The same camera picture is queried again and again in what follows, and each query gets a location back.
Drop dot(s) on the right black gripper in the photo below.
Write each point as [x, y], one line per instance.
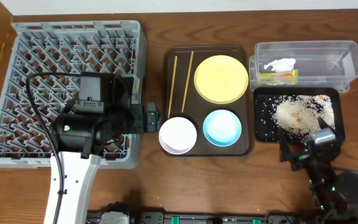
[301, 156]

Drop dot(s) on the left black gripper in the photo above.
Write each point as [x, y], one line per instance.
[151, 117]

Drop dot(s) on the leftover rice pile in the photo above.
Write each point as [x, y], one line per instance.
[298, 118]

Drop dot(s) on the green orange snack wrapper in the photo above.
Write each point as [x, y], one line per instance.
[281, 78]

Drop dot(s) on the white paper napkin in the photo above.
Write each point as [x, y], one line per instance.
[281, 65]

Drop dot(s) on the wooden chopstick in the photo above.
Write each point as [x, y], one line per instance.
[187, 82]
[172, 85]

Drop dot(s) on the pink white bowl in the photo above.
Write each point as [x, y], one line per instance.
[177, 135]

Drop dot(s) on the light blue bowl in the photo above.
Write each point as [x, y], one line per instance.
[222, 128]

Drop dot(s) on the yellow round plate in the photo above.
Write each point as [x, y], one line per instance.
[221, 79]

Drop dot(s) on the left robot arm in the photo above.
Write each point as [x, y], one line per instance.
[79, 141]

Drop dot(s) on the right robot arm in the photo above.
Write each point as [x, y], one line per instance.
[335, 194]

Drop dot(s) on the black waste tray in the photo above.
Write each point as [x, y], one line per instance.
[266, 100]

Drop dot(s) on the clear plastic waste bin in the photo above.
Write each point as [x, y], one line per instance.
[320, 63]

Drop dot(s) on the dark brown serving tray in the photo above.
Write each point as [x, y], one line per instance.
[197, 108]

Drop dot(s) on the grey plastic dish rack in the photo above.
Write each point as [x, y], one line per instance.
[43, 75]

